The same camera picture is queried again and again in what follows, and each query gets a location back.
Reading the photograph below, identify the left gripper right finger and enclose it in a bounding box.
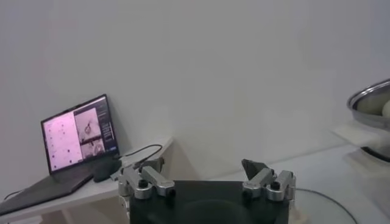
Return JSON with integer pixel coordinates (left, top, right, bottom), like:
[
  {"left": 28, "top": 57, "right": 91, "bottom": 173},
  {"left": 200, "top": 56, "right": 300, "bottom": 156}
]
[{"left": 241, "top": 158, "right": 296, "bottom": 209}]

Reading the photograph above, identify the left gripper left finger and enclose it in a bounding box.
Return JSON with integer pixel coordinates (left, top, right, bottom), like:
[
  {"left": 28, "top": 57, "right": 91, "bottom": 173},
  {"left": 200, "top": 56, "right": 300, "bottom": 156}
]
[{"left": 118, "top": 157, "right": 177, "bottom": 220}]

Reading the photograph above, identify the round glass pot lid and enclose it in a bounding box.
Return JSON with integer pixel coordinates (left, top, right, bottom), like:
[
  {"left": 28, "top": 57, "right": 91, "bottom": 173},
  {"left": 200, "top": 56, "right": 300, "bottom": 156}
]
[{"left": 289, "top": 187, "right": 359, "bottom": 224}]

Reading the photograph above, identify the perforated steel steamer basket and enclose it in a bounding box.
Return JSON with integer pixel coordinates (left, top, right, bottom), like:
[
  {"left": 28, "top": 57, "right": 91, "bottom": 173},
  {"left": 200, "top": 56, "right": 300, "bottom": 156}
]
[{"left": 331, "top": 79, "right": 390, "bottom": 149}]

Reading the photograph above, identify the grey usb hub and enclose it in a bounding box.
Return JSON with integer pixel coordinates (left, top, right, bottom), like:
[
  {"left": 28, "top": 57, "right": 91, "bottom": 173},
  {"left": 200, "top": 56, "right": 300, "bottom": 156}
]
[{"left": 109, "top": 166, "right": 135, "bottom": 183}]

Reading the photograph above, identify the black computer mouse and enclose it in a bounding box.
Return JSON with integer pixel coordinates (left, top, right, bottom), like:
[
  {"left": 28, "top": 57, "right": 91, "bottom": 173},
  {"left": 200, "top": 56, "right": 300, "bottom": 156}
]
[{"left": 93, "top": 158, "right": 122, "bottom": 183}]

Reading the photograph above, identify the white side table with mouse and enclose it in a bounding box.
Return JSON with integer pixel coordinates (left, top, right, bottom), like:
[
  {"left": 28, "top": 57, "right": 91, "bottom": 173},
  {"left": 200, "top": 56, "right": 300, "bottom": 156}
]
[{"left": 0, "top": 136, "right": 174, "bottom": 224}]

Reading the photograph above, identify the black laptop with bright screen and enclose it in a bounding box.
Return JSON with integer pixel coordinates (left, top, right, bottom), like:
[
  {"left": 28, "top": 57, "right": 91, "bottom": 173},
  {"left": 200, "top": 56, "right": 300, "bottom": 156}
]
[{"left": 0, "top": 93, "right": 120, "bottom": 216}]

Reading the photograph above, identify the white electric cooker pot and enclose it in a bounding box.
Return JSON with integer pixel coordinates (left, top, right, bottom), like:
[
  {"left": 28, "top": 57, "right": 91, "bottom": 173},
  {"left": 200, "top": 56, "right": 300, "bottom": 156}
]
[{"left": 347, "top": 145, "right": 390, "bottom": 220}]

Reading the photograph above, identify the black usb hub cable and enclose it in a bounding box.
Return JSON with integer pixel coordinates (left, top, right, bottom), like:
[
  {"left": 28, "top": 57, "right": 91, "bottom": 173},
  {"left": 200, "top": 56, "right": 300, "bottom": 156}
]
[{"left": 117, "top": 144, "right": 164, "bottom": 171}]

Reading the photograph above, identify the thin black laptop cable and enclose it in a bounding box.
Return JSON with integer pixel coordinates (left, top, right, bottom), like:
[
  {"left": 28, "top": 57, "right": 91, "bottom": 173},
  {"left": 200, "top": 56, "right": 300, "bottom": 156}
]
[{"left": 2, "top": 189, "right": 24, "bottom": 202}]

